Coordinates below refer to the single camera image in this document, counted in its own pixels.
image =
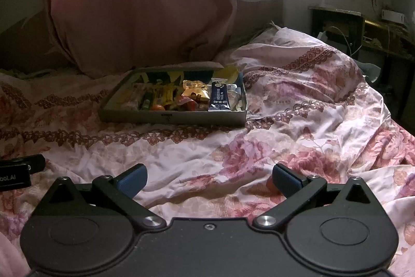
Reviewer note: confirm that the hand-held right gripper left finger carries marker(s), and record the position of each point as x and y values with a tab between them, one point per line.
133	180

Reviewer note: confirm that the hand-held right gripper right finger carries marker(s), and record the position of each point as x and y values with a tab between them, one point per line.
282	180

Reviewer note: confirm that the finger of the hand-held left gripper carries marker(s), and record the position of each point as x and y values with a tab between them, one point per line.
32	163

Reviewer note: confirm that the grey tin box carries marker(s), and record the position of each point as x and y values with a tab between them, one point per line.
168	118

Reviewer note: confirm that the orange mandarin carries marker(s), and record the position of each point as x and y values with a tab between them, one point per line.
157	107

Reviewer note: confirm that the green marker pen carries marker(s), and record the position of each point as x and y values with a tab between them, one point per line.
146	101

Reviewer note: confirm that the pale pink snack packet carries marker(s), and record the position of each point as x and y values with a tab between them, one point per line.
133	97

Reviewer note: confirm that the yellow snack packet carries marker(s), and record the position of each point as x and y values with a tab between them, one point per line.
165	93

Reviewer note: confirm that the clear plastic snack packet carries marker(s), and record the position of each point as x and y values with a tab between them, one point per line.
235	97

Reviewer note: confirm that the blue stick snack packet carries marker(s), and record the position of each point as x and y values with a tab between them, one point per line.
219	95

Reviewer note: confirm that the gold snack packet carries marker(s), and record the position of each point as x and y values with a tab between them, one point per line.
196	90

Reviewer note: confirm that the pink floral blanket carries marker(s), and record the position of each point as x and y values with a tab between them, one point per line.
291	101

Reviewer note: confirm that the red snack packet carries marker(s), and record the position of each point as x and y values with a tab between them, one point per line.
186	103

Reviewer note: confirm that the dark wooden desk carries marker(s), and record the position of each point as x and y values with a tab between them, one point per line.
337	27

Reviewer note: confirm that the brown wooden headboard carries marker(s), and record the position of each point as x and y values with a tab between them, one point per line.
256	11

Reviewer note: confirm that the large pink pillow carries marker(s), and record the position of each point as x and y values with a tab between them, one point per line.
136	4

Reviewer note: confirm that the white box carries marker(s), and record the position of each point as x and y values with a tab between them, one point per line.
394	16

